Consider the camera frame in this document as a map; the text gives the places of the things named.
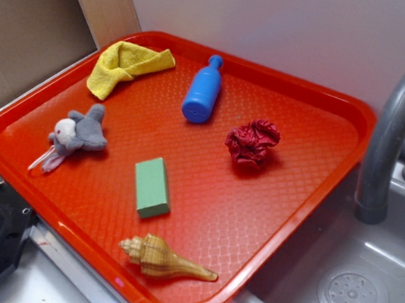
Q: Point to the green block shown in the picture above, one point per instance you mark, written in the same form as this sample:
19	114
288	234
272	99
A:
152	193

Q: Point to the red plastic tray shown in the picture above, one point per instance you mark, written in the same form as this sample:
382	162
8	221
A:
227	218

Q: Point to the blue plastic bottle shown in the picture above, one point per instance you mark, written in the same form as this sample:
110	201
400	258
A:
202	94

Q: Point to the crumpled red paper ball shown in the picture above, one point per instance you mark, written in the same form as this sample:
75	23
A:
248	144

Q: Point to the tan conch seashell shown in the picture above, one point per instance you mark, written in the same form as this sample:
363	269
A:
157	260

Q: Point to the grey plush mouse toy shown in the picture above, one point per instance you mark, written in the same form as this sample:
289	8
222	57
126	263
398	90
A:
76	132

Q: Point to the yellow cloth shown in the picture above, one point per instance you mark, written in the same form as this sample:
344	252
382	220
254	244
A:
122	62

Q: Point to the light wooden board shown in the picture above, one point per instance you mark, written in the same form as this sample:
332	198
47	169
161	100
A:
110	20

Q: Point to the grey faucet spout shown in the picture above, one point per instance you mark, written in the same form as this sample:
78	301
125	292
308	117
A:
387	143

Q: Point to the grey plastic sink basin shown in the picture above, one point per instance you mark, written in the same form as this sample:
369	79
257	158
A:
334	258

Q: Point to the brown cardboard panel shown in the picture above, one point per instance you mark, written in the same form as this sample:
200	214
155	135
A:
38	38

